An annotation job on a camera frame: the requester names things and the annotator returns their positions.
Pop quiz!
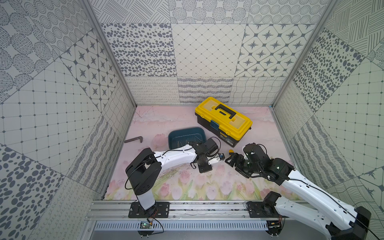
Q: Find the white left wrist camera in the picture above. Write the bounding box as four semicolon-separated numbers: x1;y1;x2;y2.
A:
208;153;225;165

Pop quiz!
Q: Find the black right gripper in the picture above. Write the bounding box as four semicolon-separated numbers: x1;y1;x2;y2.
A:
225;152;262;178

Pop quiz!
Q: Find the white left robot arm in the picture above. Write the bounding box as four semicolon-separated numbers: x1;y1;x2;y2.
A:
125;139;224;212

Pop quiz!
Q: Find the teal plastic storage box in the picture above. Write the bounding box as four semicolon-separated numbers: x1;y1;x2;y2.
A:
168;127;207;150

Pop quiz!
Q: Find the white slotted cable duct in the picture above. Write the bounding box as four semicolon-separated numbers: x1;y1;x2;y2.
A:
94;220;268;231

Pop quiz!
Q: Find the yellow black toolbox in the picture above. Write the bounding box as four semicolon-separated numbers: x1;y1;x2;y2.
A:
195;97;253;147

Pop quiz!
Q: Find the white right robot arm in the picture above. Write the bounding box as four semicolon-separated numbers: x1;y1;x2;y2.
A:
225;143;372;240

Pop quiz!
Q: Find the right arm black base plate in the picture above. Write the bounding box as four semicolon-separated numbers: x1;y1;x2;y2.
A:
246;201;280;218

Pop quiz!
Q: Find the aluminium mounting rail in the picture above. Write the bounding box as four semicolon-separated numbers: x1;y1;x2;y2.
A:
86;200;331;221

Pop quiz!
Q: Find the dark metal L-shaped wrench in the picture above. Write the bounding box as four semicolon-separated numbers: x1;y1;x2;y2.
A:
124;136;143;143

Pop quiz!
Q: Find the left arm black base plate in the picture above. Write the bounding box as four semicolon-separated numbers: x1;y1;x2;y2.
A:
129;202;170;219

